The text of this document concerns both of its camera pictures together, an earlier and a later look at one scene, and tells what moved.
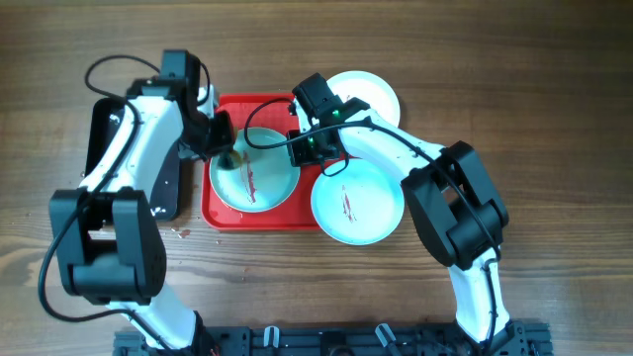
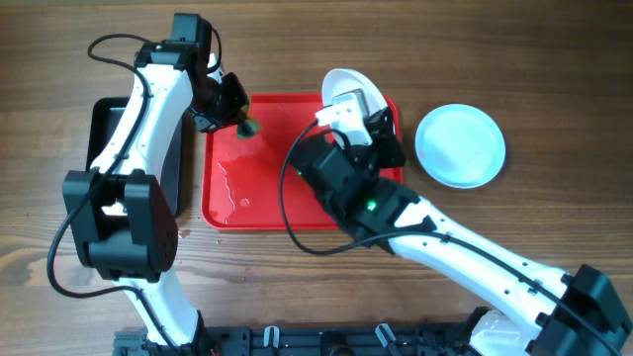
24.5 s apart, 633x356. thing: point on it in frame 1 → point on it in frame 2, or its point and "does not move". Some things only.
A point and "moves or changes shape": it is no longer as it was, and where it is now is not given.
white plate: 264,180 → 460,145
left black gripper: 225,135 → 211,123
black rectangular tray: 103,119 does not move
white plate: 368,88 moves or changes shape
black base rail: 521,339 does not move
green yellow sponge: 235,159 → 247,129
